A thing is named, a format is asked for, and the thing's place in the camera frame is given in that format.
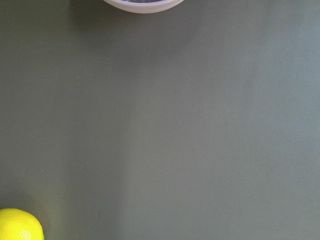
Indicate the yellow lemon near board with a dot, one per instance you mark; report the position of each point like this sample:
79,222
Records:
16,224

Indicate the pink bowl with ice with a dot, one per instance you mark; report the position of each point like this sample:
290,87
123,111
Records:
144,6

